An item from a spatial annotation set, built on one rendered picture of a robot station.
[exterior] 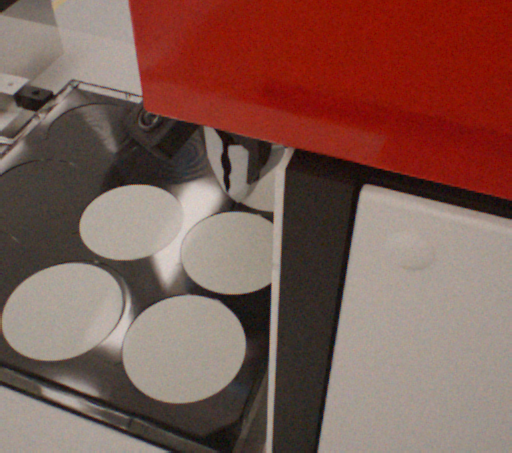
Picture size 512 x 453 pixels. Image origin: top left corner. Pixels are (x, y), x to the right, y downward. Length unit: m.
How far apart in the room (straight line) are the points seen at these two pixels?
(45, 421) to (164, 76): 0.30
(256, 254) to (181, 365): 0.13
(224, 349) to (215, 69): 0.37
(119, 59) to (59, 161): 0.33
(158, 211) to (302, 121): 0.46
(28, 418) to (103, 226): 0.23
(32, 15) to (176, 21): 0.79
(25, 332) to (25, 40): 0.51
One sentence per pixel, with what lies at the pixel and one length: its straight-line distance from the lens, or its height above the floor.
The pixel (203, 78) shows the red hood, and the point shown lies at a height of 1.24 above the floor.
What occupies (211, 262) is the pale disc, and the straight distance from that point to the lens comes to 0.58.
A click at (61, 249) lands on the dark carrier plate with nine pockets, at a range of 0.61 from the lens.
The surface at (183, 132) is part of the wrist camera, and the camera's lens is 0.49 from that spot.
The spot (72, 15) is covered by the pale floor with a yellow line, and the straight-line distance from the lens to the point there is 2.91.
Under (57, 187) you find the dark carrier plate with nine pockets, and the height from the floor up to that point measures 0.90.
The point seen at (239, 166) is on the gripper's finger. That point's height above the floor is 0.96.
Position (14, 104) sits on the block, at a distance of 0.82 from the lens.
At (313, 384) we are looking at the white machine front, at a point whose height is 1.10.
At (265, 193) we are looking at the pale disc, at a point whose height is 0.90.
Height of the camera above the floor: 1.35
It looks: 44 degrees down
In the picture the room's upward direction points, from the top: straight up
